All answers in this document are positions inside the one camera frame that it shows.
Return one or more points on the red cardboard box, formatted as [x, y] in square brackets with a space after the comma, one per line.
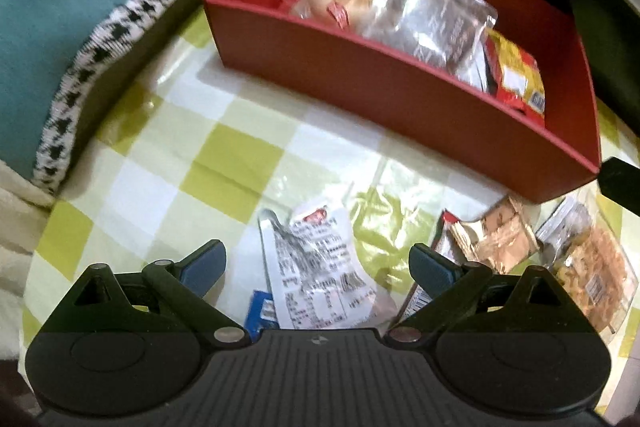
[380, 87]

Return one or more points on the waffle packet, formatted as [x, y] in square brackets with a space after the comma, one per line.
[595, 267]

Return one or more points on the red yellow snack packet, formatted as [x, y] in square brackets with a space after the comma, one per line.
[515, 77]

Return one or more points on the white backed snack packet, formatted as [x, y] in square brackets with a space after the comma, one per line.
[320, 267]

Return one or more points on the green white checked tablecloth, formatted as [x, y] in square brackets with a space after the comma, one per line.
[200, 147]

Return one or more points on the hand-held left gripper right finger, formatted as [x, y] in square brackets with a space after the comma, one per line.
[432, 269]

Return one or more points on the beef jerky packet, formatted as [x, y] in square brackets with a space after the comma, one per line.
[430, 17]

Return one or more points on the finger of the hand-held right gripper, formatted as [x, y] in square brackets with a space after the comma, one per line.
[622, 181]

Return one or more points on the small blue packet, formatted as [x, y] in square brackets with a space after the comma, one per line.
[261, 312]

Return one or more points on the gold snack packet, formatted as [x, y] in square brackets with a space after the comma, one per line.
[492, 237]

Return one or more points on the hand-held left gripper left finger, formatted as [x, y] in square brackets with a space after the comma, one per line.
[202, 268]

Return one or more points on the cream towel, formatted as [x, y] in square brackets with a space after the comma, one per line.
[15, 227]

